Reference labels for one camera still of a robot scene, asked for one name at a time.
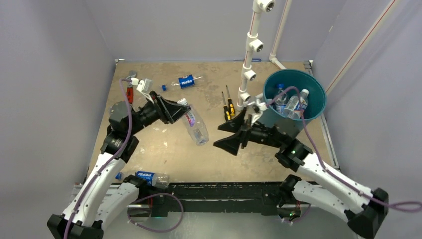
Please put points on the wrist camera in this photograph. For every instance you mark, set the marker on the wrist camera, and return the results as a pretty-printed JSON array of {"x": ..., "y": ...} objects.
[
  {"x": 142, "y": 85},
  {"x": 255, "y": 108}
]

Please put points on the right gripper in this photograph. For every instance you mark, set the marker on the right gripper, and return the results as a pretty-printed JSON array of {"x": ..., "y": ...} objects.
[{"x": 232, "y": 144}]

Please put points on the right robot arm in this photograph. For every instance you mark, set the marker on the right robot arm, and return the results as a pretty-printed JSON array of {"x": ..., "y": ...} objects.
[{"x": 362, "y": 208}]

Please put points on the white pipe on wall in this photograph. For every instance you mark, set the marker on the white pipe on wall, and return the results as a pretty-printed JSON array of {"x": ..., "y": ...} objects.
[{"x": 273, "y": 54}]

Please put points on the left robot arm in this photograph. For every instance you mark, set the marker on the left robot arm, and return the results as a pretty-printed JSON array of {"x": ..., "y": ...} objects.
[{"x": 91, "y": 212}]

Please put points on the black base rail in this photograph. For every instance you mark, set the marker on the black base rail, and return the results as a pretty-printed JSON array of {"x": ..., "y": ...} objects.
[{"x": 266, "y": 198}]

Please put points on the clear bottle red logo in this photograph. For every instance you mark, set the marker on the clear bottle red logo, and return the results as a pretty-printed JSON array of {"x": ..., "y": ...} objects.
[{"x": 194, "y": 124}]

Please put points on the left yellow-black screwdriver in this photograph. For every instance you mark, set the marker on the left yellow-black screwdriver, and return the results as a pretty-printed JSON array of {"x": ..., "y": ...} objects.
[{"x": 227, "y": 115}]

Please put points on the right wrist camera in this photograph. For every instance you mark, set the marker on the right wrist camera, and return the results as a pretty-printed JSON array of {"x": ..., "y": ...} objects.
[{"x": 255, "y": 108}]

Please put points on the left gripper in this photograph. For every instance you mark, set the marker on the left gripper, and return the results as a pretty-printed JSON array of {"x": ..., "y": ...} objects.
[{"x": 164, "y": 107}]

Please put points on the yellow-black screwdriver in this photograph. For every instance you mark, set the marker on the yellow-black screwdriver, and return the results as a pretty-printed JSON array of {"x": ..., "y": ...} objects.
[
  {"x": 227, "y": 115},
  {"x": 230, "y": 102}
]

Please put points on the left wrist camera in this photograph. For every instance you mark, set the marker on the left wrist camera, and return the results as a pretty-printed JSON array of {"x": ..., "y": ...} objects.
[{"x": 142, "y": 85}]

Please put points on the right yellow-black screwdriver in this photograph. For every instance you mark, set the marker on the right yellow-black screwdriver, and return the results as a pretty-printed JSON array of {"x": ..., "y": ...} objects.
[{"x": 230, "y": 102}]

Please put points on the white PVC pipe stand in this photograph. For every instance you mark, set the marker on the white PVC pipe stand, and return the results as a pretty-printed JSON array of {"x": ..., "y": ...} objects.
[{"x": 253, "y": 45}]

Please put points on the Pepsi bottle blue cap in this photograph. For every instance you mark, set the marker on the Pepsi bottle blue cap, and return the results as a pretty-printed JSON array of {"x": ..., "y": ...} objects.
[{"x": 281, "y": 98}]

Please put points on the Pepsi bottle at back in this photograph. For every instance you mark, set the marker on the Pepsi bottle at back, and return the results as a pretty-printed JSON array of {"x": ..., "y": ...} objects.
[{"x": 183, "y": 82}]

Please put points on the Pepsi bottle near base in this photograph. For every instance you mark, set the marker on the Pepsi bottle near base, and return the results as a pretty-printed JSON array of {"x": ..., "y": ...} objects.
[{"x": 153, "y": 178}]

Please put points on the clear bottle blue-orange label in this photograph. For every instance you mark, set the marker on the clear bottle blue-orange label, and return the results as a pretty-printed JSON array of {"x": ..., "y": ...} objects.
[{"x": 296, "y": 105}]

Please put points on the red handled adjustable wrench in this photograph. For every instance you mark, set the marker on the red handled adjustable wrench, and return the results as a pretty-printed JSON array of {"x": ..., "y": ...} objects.
[{"x": 130, "y": 90}]

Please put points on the teal plastic bin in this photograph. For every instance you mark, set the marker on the teal plastic bin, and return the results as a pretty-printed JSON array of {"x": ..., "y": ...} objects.
[{"x": 292, "y": 94}]

